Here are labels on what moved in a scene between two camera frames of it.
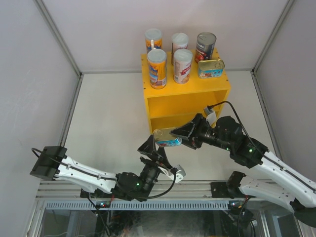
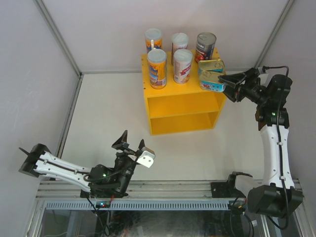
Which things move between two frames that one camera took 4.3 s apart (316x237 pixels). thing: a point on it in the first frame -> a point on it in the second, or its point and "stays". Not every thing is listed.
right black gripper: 188,130 -> 234,80
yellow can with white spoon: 156,59 stays
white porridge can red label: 180,41 stays
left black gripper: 148,148 -> 123,139
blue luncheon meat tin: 164,138 -> 210,81
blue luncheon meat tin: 211,68 stays
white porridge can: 182,59 stays
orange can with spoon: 155,34 stays
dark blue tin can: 205,42 stays
